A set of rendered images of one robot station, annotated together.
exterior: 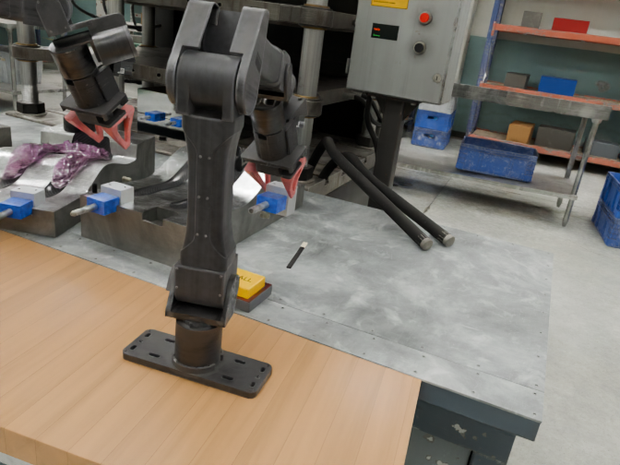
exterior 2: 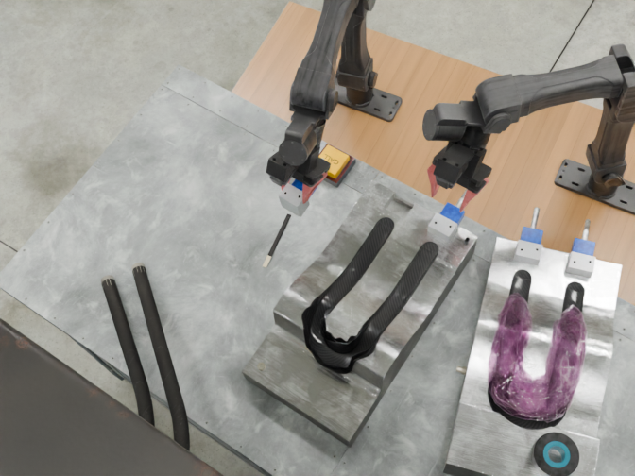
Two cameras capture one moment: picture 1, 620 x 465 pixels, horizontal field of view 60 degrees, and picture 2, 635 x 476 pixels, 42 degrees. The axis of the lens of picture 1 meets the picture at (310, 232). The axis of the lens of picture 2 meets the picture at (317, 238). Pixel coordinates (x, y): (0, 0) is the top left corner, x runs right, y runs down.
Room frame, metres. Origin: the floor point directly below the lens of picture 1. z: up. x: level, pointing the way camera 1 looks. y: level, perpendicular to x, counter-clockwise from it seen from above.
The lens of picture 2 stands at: (1.74, 0.40, 2.47)
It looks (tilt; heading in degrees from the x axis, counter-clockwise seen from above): 65 degrees down; 202
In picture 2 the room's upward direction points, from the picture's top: 11 degrees counter-clockwise
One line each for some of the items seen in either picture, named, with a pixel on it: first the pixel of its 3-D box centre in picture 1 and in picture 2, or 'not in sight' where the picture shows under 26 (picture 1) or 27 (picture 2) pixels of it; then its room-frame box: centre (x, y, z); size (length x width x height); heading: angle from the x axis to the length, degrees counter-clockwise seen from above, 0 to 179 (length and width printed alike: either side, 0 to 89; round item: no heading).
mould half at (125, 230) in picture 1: (208, 191); (361, 304); (1.17, 0.24, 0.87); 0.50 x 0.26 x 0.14; 158
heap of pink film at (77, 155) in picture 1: (62, 153); (537, 353); (1.22, 0.60, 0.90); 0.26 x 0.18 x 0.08; 175
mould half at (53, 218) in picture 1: (61, 170); (537, 362); (1.23, 0.61, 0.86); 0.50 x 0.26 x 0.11; 175
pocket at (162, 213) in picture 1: (160, 221); (399, 209); (0.95, 0.28, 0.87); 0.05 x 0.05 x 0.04; 68
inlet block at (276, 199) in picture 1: (268, 203); (306, 182); (0.95, 0.08, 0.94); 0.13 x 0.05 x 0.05; 158
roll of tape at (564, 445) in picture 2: (79, 124); (555, 456); (1.42, 0.65, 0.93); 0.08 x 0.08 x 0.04
